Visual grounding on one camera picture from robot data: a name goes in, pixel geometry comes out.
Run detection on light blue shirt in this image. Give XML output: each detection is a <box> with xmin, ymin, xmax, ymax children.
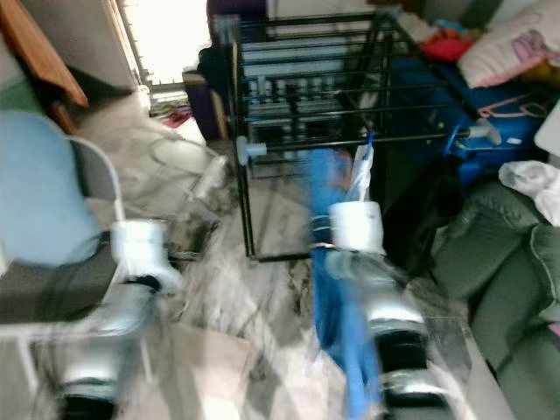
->
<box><xmin>304</xmin><ymin>149</ymin><xmax>384</xmax><ymax>420</ymax></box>

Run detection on blue clothes hanger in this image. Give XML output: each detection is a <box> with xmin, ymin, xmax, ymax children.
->
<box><xmin>357</xmin><ymin>129</ymin><xmax>379</xmax><ymax>172</ymax></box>

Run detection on light blue pillow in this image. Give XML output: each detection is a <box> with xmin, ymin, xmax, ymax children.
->
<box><xmin>0</xmin><ymin>111</ymin><xmax>103</xmax><ymax>269</ymax></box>

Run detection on white folding chair grey seat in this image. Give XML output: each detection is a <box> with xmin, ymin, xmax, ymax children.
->
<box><xmin>0</xmin><ymin>136</ymin><xmax>134</xmax><ymax>386</ymax></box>

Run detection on white and green bin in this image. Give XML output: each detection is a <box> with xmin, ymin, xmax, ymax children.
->
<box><xmin>0</xmin><ymin>80</ymin><xmax>29</xmax><ymax>115</ymax></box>

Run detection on brown wooden board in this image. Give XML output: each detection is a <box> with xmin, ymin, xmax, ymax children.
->
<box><xmin>0</xmin><ymin>0</ymin><xmax>90</xmax><ymax>111</ymax></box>

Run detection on colourful floor mat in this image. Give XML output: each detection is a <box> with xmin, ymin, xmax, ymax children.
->
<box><xmin>150</xmin><ymin>103</ymin><xmax>195</xmax><ymax>130</ymax></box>

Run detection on window with grille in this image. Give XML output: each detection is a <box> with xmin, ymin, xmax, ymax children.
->
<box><xmin>122</xmin><ymin>0</ymin><xmax>213</xmax><ymax>88</ymax></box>

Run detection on black clothes drying rack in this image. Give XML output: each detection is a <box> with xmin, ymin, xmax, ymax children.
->
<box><xmin>230</xmin><ymin>9</ymin><xmax>507</xmax><ymax>262</ymax></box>

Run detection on cardboard sheet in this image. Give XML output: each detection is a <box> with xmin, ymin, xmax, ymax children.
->
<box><xmin>169</xmin><ymin>324</ymin><xmax>252</xmax><ymax>420</ymax></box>

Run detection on dark clothes heap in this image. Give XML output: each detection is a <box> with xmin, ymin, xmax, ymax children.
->
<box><xmin>199</xmin><ymin>0</ymin><xmax>268</xmax><ymax>88</ymax></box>

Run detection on black garment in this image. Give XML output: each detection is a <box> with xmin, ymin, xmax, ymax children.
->
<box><xmin>381</xmin><ymin>153</ymin><xmax>466</xmax><ymax>256</ymax></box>

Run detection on blue plastic box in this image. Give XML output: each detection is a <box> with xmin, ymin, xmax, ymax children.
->
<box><xmin>389</xmin><ymin>57</ymin><xmax>545</xmax><ymax>186</ymax></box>

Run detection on red cloth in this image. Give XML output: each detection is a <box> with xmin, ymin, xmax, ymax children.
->
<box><xmin>418</xmin><ymin>24</ymin><xmax>472</xmax><ymax>64</ymax></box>

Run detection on dark green sofa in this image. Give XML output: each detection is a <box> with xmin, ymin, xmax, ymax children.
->
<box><xmin>427</xmin><ymin>182</ymin><xmax>560</xmax><ymax>420</ymax></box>

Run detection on crumpled white cloth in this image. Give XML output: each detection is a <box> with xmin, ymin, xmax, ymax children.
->
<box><xmin>497</xmin><ymin>160</ymin><xmax>560</xmax><ymax>226</ymax></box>

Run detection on pink and white pillow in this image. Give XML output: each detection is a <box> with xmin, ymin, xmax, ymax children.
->
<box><xmin>458</xmin><ymin>4</ymin><xmax>560</xmax><ymax>90</ymax></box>

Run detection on white plastic box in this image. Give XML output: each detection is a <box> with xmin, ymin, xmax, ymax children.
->
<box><xmin>534</xmin><ymin>98</ymin><xmax>560</xmax><ymax>160</ymax></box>

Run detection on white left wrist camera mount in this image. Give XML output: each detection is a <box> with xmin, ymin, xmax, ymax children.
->
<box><xmin>109</xmin><ymin>219</ymin><xmax>176</xmax><ymax>286</ymax></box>

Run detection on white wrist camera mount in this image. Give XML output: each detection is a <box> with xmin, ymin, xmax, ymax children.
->
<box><xmin>109</xmin><ymin>219</ymin><xmax>176</xmax><ymax>286</ymax></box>
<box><xmin>328</xmin><ymin>201</ymin><xmax>388</xmax><ymax>257</ymax></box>

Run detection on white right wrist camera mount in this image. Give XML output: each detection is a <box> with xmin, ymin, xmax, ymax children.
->
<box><xmin>328</xmin><ymin>201</ymin><xmax>388</xmax><ymax>257</ymax></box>

